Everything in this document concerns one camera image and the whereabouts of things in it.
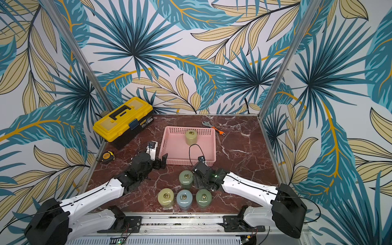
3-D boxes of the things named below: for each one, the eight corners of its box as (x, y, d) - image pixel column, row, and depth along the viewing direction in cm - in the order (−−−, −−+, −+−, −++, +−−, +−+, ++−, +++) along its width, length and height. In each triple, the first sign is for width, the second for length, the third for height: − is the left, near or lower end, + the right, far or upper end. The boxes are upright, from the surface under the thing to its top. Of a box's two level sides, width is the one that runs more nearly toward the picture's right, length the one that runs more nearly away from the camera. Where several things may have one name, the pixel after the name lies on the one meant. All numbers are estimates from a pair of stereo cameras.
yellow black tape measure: (103, 162, 96) (100, 159, 93) (106, 154, 100) (104, 151, 97) (113, 162, 96) (111, 159, 93) (117, 154, 100) (114, 151, 97)
